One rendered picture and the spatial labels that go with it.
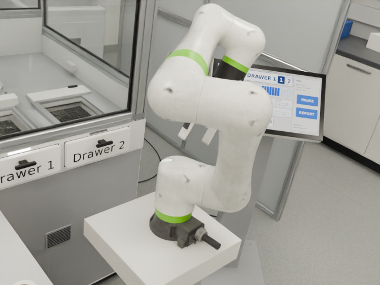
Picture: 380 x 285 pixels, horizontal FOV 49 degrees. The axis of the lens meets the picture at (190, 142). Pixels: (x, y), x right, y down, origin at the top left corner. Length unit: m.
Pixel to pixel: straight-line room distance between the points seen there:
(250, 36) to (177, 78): 0.43
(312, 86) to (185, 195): 0.94
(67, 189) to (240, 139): 0.98
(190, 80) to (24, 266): 0.78
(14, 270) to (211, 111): 0.79
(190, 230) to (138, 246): 0.17
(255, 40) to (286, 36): 1.33
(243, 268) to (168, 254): 1.22
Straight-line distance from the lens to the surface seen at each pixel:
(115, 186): 1.90
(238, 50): 1.30
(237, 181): 1.14
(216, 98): 0.90
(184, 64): 0.96
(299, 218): 3.06
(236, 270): 2.46
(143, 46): 1.66
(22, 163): 1.55
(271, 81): 1.91
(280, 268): 2.63
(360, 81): 3.84
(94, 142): 1.68
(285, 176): 2.80
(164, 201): 1.29
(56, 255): 1.97
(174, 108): 0.91
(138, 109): 1.77
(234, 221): 2.24
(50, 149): 1.60
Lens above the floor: 1.76
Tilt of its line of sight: 29 degrees down
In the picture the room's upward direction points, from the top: 10 degrees clockwise
